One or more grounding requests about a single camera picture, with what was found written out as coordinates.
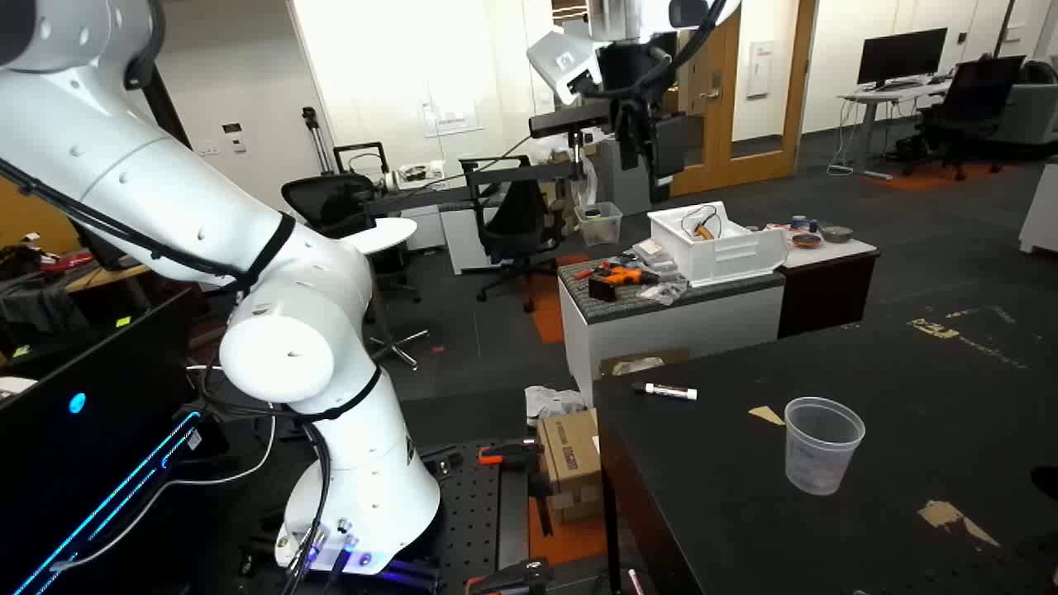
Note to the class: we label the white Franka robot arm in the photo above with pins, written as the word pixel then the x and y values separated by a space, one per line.
pixel 168 185

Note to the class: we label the black perforated breadboard plate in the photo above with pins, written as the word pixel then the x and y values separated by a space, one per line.
pixel 467 517

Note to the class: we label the grey cabinet with dark top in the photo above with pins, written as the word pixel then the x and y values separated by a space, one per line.
pixel 664 325

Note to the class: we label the irregular cork piece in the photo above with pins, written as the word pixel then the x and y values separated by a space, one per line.
pixel 950 517

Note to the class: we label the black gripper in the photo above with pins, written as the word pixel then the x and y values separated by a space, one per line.
pixel 637 71

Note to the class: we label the black computer monitor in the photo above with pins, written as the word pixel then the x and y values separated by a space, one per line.
pixel 901 55

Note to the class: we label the crumpled white bag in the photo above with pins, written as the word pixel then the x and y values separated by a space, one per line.
pixel 551 402

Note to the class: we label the translucent plastic measuring cup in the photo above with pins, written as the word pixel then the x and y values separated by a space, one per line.
pixel 821 446

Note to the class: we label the clear waste bin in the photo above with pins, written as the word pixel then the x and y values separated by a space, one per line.
pixel 600 222

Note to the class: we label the dark brown cabinet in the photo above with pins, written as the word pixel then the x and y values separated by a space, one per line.
pixel 828 290

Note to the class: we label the orange and black clamp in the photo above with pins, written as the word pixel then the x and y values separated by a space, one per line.
pixel 510 454

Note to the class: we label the triangular cork piece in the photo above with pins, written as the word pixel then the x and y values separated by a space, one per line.
pixel 767 413

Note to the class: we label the black computer case blue lights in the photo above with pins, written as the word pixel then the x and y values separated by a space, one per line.
pixel 77 440

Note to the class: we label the small printed cardboard box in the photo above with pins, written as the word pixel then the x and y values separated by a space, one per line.
pixel 569 456

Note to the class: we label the white round table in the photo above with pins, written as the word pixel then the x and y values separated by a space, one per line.
pixel 385 233

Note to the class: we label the black office chair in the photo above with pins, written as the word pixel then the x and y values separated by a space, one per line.
pixel 516 225
pixel 331 203
pixel 970 103

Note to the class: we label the wooden door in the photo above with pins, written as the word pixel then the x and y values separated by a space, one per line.
pixel 761 103

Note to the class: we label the white office desk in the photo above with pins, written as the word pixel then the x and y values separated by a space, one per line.
pixel 880 100

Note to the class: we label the white plastic bin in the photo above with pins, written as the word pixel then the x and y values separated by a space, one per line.
pixel 714 244

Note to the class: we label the small dark bowl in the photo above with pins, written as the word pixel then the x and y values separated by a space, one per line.
pixel 809 238

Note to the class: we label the orange power drill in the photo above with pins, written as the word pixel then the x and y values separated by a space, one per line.
pixel 614 279

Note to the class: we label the brown Expo marker pen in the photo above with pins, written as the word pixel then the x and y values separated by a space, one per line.
pixel 669 391

